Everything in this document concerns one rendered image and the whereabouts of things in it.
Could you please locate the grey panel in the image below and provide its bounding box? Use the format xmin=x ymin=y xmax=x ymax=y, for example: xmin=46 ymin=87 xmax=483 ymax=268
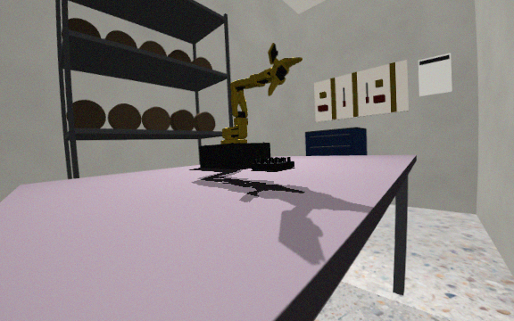
xmin=252 ymin=157 xmax=294 ymax=171

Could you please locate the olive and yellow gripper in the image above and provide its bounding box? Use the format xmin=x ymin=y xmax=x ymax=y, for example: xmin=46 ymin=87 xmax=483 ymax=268
xmin=268 ymin=43 xmax=303 ymax=96

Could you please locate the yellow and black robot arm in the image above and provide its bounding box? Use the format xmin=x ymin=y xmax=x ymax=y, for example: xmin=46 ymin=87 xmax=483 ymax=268
xmin=220 ymin=68 xmax=272 ymax=144

